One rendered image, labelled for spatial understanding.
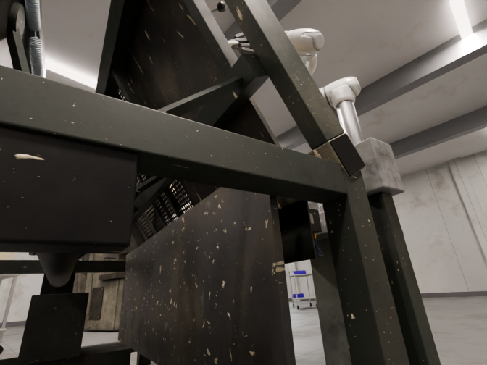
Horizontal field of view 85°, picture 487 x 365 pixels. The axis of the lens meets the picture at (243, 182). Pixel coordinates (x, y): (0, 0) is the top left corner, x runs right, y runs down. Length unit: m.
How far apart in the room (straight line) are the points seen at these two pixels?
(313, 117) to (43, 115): 0.60
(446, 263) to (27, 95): 9.64
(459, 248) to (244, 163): 9.27
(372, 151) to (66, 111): 0.83
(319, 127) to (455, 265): 9.04
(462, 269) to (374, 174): 8.77
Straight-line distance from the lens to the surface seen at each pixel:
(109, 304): 5.50
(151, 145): 0.47
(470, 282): 9.64
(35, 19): 2.16
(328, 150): 0.78
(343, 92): 1.79
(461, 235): 9.68
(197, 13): 1.01
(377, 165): 0.95
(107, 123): 0.48
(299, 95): 0.80
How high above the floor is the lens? 0.48
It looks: 22 degrees up
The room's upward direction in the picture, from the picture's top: 4 degrees counter-clockwise
